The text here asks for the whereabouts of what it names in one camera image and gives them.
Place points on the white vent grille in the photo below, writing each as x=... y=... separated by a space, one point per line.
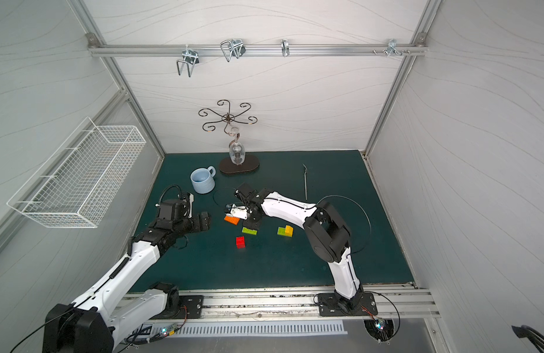
x=261 y=329

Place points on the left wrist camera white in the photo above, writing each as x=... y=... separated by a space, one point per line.
x=189 y=198

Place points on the black stand corner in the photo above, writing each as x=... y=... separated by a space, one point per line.
x=532 y=335

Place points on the aluminium top rail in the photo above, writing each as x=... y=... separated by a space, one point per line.
x=252 y=50

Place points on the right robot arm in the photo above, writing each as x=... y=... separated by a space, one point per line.
x=329 y=237

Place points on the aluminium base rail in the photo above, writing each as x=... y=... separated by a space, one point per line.
x=261 y=304

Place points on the green table mat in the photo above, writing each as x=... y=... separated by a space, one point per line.
x=211 y=260

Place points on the white wire basket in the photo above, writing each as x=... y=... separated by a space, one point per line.
x=75 y=186

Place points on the metal tweezers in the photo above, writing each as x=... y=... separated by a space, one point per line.
x=305 y=182

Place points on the orange lego brick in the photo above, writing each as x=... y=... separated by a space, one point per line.
x=232 y=220

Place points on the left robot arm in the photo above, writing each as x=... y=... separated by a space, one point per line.
x=94 y=321

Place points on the light blue mug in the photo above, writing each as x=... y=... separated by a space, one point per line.
x=203 y=180

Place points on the red lego brick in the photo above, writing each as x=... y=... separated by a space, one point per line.
x=240 y=242

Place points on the metal hook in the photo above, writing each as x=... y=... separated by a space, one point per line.
x=392 y=50
x=232 y=48
x=187 y=63
x=285 y=48

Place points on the black metal mug tree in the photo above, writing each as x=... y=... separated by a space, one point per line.
x=230 y=120

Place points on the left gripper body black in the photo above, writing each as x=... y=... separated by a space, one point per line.
x=201 y=222

